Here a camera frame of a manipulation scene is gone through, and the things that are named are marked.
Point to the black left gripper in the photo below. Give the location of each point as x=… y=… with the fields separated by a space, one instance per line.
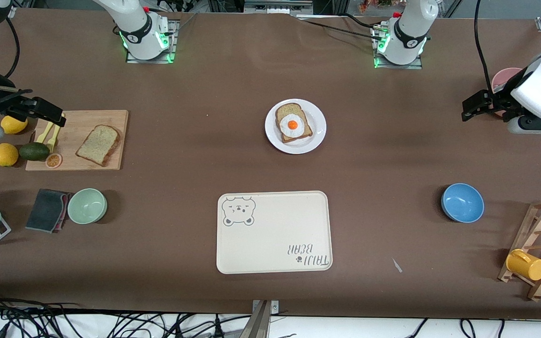
x=502 y=98

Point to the seeded bread slice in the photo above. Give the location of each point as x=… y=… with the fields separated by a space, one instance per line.
x=97 y=144

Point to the white round plate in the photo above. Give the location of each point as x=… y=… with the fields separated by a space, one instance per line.
x=315 y=138

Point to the fried egg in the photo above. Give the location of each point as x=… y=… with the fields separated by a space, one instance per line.
x=292 y=125

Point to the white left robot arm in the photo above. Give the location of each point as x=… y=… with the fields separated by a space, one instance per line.
x=409 y=33

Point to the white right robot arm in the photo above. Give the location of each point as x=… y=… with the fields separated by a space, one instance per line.
x=143 y=33

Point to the yellow plastic knife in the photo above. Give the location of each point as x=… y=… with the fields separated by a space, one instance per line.
x=42 y=134

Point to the yellow lemon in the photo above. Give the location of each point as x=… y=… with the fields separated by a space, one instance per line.
x=14 y=124
x=5 y=155

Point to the green avocado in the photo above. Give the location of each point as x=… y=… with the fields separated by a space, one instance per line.
x=34 y=151

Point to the pink bowl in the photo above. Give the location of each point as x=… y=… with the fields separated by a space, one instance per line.
x=505 y=77

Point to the orange slice toy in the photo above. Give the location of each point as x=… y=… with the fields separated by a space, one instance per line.
x=53 y=160

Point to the wooden cutting board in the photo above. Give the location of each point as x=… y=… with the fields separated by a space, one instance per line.
x=96 y=117

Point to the grey folded cloth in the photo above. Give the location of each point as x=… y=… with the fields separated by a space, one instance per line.
x=45 y=209

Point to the blue bowl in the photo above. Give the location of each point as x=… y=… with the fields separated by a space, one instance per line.
x=463 y=203

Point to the mint green bowl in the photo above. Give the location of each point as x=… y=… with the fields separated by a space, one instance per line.
x=87 y=205

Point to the wooden peg rack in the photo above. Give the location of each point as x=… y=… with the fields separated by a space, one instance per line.
x=540 y=220

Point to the colourful background clutter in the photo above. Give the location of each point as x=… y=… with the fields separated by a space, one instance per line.
x=369 y=4

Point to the yellow mug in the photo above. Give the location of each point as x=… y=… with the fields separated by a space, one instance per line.
x=526 y=265

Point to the small white paper scrap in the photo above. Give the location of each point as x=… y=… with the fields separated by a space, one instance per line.
x=397 y=265

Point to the cream bear print tray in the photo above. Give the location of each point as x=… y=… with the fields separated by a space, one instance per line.
x=275 y=234

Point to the aluminium frame bar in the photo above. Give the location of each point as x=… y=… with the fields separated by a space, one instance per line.
x=275 y=7

